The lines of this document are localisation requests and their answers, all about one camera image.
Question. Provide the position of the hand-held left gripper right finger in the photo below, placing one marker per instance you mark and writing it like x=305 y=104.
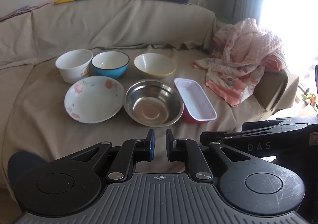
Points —
x=169 y=145

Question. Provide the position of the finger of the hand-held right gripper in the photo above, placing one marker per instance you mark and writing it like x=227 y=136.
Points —
x=211 y=137
x=273 y=124

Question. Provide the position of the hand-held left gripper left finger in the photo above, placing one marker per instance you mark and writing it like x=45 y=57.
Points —
x=150 y=145

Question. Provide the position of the red and white plastic tray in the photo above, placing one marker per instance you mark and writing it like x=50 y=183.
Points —
x=195 y=99

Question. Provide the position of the stainless steel bowl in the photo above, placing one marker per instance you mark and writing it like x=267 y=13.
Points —
x=152 y=102

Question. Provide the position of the white floral plate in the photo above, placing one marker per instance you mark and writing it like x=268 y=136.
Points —
x=93 y=99

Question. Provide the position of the pale yellow bowl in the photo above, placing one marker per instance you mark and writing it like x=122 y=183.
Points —
x=154 y=64

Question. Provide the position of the blue bowl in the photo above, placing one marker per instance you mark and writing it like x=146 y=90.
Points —
x=109 y=69

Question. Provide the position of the white paper bowl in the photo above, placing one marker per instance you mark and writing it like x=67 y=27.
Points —
x=72 y=64

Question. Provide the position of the potted flowers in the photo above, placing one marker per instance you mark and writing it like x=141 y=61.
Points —
x=310 y=99

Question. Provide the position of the pink floral blanket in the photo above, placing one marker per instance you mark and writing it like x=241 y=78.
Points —
x=248 y=59

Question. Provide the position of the green object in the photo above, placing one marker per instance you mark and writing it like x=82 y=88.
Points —
x=224 y=17

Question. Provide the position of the beige covered sofa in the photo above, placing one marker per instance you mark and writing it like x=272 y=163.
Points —
x=37 y=104

